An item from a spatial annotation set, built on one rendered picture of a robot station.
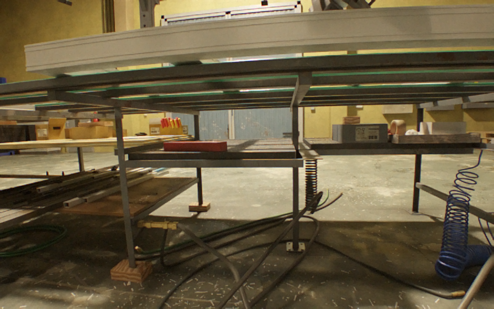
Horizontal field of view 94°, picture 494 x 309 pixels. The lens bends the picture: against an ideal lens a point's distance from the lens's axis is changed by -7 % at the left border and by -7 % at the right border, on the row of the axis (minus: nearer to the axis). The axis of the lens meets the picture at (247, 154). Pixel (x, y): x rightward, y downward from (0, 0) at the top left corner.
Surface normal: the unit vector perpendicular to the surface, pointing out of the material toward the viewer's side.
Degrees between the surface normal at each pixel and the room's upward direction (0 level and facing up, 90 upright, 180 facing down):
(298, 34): 90
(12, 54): 90
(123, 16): 90
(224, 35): 90
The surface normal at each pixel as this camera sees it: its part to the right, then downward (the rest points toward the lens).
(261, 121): -0.15, 0.11
